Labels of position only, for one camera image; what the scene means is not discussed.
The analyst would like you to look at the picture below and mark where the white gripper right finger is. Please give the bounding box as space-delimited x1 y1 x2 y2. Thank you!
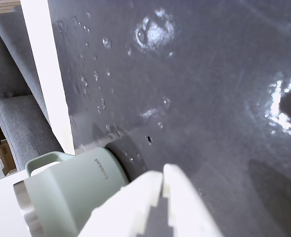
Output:
162 163 224 237

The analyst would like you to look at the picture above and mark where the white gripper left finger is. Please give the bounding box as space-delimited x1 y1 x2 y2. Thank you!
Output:
78 170 164 237

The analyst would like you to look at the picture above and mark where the pale green steel-rimmed mug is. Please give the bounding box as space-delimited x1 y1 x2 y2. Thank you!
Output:
13 147 132 237

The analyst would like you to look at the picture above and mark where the grey fabric chair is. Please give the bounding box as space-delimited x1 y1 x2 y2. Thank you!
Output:
0 29 64 171
0 5 50 121

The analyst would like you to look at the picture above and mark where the brown cardboard box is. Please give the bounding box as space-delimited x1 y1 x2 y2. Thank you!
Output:
0 140 17 176

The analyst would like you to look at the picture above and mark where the black glossy table mat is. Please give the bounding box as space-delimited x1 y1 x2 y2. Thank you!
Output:
46 0 291 237

